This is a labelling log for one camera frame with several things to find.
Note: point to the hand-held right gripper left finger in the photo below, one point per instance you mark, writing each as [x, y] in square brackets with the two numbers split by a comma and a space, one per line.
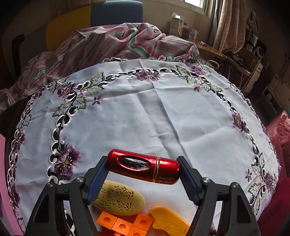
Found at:
[99, 181]

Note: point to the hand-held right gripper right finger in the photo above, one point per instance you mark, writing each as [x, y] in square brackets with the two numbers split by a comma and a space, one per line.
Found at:
[188, 181]

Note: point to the red metallic cylinder case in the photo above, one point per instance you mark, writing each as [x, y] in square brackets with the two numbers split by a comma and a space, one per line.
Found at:
[165, 169]

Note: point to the orange linked cube blocks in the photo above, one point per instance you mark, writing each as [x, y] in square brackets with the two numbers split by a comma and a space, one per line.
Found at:
[123, 224]

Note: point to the yellow embossed oval block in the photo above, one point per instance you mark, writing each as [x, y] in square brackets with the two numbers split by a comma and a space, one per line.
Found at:
[122, 199]

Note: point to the yellow utility knife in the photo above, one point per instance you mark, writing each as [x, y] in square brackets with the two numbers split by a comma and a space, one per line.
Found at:
[167, 221]

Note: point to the white embroidered floral tablecloth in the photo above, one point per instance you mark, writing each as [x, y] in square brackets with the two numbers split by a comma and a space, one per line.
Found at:
[147, 113]

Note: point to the dark red cushion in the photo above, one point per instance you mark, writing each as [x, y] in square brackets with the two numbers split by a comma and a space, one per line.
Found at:
[276, 204]

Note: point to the pink lace cloth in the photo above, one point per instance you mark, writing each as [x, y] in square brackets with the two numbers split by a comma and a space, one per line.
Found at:
[279, 133]

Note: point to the wooden desk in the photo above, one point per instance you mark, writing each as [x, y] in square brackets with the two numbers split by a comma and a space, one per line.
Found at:
[213, 51]

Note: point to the striped pink green blanket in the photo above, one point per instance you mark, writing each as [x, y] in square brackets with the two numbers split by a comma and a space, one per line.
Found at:
[108, 43]

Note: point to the purple small flower item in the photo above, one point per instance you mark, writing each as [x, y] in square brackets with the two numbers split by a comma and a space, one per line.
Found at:
[203, 43]

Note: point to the small white carton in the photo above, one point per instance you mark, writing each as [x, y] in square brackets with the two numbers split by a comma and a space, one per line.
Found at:
[193, 34]

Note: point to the purple carton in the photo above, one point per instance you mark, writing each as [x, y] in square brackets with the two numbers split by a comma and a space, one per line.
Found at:
[186, 32]

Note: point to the cluttered storage shelf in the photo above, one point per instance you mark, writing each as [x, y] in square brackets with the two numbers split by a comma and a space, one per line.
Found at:
[255, 43]

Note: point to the tall white carton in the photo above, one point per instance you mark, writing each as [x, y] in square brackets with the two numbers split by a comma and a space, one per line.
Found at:
[176, 23]

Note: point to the pink patterned curtain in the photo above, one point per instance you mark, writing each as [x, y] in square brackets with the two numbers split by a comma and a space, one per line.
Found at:
[228, 25]

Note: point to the grey yellow blue headboard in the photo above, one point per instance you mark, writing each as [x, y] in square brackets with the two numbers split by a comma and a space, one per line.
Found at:
[116, 12]

